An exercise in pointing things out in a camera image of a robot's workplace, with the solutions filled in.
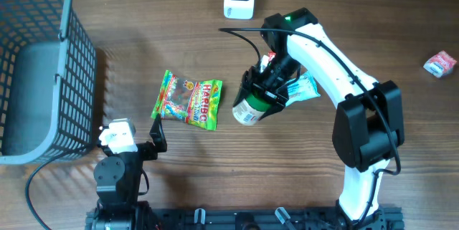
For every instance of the green lid plastic jar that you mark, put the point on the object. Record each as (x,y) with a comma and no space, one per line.
(250,110)

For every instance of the grey plastic mesh basket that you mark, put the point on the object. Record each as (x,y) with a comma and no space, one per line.
(48,78)

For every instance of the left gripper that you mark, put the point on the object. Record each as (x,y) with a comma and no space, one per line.
(147,148)

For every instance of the small red snack packet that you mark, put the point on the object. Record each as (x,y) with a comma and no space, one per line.
(440,65)

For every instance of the green Haribo candy bag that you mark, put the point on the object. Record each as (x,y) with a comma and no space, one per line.
(191,102)

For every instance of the light blue tissue packet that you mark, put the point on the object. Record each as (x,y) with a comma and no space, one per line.
(304,88)

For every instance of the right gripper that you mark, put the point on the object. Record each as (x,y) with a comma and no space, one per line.
(277,95)

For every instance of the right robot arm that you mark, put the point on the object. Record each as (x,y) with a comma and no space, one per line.
(368,126)

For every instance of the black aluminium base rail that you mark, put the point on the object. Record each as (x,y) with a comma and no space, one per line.
(304,219)

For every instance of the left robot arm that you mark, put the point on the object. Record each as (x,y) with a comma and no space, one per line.
(118,177)

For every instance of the red package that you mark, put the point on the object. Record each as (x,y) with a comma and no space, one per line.
(271,56)

